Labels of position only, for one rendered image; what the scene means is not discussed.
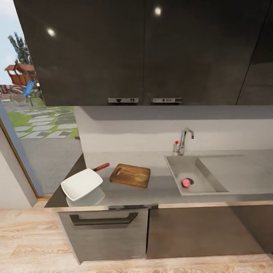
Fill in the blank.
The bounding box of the vidalia onion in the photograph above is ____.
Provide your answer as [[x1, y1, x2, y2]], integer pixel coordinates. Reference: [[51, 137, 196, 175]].
[[182, 179, 191, 188]]

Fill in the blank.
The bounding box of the cutting board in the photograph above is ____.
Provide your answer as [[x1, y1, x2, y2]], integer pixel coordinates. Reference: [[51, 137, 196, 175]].
[[110, 164, 151, 188]]

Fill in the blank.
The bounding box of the parer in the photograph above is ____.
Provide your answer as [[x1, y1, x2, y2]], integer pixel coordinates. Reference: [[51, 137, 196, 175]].
[[93, 163, 109, 172]]

